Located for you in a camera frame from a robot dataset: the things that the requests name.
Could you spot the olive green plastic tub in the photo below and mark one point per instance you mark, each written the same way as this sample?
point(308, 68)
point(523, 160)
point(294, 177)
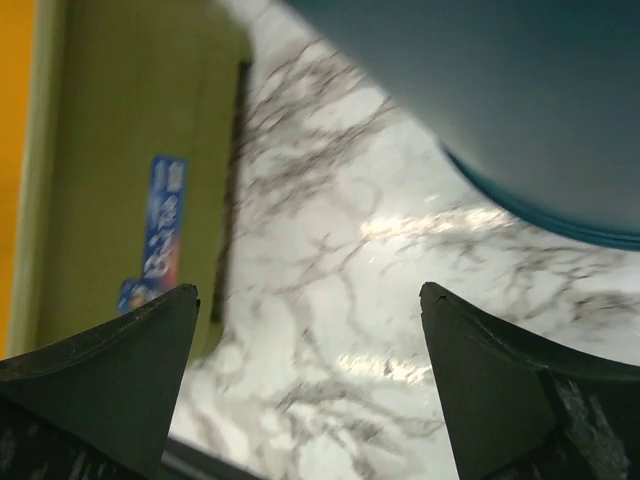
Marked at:
point(133, 110)

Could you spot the teal plastic bucket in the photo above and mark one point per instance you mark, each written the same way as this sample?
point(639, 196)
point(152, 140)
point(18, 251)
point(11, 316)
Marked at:
point(536, 103)

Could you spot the yellow plastic bin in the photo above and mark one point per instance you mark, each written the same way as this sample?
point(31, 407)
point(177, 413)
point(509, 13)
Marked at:
point(18, 19)

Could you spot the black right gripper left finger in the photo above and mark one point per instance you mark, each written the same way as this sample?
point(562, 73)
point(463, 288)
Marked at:
point(98, 405)

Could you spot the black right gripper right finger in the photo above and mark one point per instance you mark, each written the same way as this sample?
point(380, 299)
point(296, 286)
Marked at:
point(519, 406)

